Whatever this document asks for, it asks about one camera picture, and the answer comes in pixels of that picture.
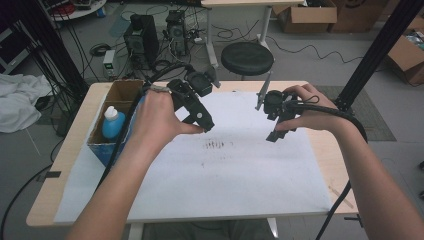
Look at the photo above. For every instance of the person's right hand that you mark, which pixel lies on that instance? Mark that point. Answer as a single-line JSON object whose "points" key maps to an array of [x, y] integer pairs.
{"points": [[313, 115]]}

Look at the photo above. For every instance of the black round stool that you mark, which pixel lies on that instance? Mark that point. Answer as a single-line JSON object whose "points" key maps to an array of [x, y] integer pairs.
{"points": [[247, 58]]}

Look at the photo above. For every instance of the black metal stand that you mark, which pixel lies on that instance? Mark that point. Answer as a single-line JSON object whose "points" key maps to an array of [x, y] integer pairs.
{"points": [[373, 56]]}

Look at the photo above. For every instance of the open cardboard box with contents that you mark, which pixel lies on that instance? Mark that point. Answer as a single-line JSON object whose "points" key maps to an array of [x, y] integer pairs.
{"points": [[405, 56]]}

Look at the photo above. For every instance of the white paper sheet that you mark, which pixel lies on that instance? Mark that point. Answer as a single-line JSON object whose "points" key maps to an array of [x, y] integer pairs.
{"points": [[216, 180]]}

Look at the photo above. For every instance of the small brown cardboard box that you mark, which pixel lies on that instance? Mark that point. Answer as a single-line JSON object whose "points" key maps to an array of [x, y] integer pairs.
{"points": [[306, 16]]}

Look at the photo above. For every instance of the black computer tower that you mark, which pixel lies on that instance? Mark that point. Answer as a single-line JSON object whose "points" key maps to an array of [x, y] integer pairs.
{"points": [[141, 40]]}

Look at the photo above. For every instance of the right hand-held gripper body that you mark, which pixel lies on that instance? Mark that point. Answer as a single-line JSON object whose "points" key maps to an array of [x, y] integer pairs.
{"points": [[276, 103]]}

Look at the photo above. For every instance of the white cloth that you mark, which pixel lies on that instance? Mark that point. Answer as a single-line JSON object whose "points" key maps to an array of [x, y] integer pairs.
{"points": [[18, 100]]}

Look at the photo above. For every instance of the grey open computer tower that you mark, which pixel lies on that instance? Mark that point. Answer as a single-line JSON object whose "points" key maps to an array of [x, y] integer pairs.
{"points": [[176, 30]]}

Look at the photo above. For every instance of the large brown cardboard box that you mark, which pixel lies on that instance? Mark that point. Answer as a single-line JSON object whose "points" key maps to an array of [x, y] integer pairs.
{"points": [[360, 15]]}

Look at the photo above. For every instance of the blue cardboard box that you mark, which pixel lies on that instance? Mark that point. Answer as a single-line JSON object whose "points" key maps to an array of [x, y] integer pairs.
{"points": [[106, 151]]}

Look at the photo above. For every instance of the person's left hand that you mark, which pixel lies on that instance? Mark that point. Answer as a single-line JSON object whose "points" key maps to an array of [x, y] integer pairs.
{"points": [[155, 120]]}

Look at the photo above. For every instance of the blue bottle with white cap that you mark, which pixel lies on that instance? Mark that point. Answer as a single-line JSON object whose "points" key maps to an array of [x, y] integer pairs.
{"points": [[113, 125]]}

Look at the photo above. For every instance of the round white table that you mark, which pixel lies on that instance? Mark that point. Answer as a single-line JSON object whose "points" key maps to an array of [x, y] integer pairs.
{"points": [[83, 10]]}

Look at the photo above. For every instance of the light wooden table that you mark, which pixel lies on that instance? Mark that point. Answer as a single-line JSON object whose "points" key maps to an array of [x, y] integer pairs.
{"points": [[66, 156]]}

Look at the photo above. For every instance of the white desk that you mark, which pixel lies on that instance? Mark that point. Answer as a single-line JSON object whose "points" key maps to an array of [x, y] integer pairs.
{"points": [[250, 2]]}

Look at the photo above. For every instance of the small white power supply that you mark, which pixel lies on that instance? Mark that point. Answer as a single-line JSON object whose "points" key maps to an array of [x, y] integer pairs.
{"points": [[109, 63]]}

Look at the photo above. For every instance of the grey floor mat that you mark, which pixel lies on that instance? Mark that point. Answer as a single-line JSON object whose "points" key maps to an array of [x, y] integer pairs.
{"points": [[376, 123]]}

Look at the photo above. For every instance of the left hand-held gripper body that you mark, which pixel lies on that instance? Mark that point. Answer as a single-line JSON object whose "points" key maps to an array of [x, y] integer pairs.
{"points": [[191, 90]]}

